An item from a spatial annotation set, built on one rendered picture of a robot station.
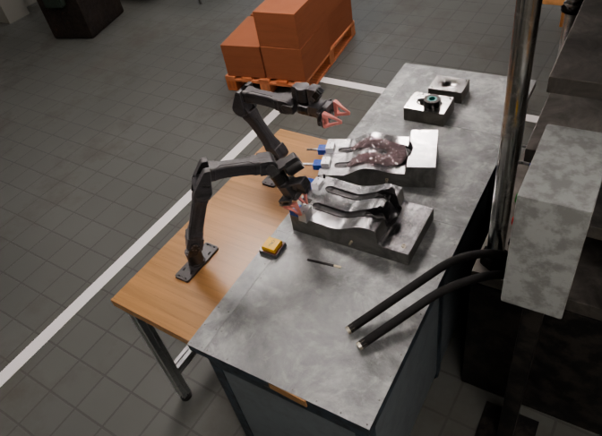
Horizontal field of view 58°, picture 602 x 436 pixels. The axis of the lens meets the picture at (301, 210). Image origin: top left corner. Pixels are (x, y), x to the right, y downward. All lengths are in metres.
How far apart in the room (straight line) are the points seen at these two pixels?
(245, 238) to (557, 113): 1.24
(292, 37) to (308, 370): 3.00
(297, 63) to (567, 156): 3.20
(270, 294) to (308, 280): 0.15
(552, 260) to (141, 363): 2.19
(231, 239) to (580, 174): 1.38
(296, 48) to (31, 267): 2.43
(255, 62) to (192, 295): 2.83
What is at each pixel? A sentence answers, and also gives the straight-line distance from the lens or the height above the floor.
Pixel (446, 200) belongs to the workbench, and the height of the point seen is 0.80.
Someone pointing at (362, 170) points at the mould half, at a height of 0.88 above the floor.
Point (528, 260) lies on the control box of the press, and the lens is 1.50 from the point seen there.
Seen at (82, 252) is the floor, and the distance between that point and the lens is 3.81.
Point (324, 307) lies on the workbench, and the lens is 1.97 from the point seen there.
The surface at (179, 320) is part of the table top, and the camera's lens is 2.09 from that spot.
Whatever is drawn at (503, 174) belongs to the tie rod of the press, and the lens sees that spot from 1.79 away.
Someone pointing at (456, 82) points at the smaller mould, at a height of 0.85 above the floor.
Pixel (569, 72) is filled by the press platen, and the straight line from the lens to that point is 1.67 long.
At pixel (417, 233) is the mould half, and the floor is 0.86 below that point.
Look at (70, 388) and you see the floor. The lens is 3.17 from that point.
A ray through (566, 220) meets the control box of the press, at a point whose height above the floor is 1.43.
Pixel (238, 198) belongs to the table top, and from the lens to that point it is 2.46.
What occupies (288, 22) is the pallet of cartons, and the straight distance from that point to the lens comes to 4.31.
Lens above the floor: 2.37
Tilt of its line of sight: 43 degrees down
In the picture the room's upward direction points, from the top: 12 degrees counter-clockwise
